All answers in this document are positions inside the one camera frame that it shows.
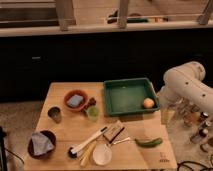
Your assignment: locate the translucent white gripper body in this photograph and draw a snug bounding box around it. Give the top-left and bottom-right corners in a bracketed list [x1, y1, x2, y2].
[159, 97, 181, 125]

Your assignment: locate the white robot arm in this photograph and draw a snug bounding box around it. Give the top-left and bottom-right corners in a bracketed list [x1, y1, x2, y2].
[157, 61, 213, 125]

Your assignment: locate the green plastic cup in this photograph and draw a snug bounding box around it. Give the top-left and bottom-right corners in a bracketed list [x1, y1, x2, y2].
[86, 106, 99, 121]

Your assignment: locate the metal cup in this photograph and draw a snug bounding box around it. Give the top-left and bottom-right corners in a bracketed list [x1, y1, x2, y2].
[48, 106, 62, 123]

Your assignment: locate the orange round fruit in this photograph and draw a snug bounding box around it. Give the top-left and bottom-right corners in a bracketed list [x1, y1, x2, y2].
[143, 98, 154, 109]

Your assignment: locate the green plastic tray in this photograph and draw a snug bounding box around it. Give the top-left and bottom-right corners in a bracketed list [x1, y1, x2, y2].
[103, 78, 160, 117]

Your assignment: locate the dark red brown object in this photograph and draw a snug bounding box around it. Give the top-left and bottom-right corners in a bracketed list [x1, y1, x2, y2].
[82, 97, 96, 113]

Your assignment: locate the white measuring spoon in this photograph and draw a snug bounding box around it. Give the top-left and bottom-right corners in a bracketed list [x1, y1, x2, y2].
[92, 136, 132, 167]

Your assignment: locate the orange bowl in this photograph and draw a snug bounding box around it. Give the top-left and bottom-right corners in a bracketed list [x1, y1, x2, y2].
[64, 90, 88, 112]

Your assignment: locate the yellow utensil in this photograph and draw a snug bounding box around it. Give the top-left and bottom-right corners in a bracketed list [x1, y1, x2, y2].
[80, 141, 97, 167]

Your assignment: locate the blue sponge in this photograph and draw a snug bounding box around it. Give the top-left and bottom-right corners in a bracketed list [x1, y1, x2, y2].
[67, 95, 83, 107]

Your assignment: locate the dark brown bowl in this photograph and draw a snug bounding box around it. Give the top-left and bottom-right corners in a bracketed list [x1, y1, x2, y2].
[28, 130, 56, 159]

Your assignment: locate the grey blue cloth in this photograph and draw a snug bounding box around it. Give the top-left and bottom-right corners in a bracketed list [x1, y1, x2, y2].
[32, 132, 54, 156]

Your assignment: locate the black stand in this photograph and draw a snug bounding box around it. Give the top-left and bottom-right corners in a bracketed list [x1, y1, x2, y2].
[0, 126, 8, 171]

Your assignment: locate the black cable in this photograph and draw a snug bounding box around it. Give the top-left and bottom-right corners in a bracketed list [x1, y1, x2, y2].
[176, 161, 213, 171]

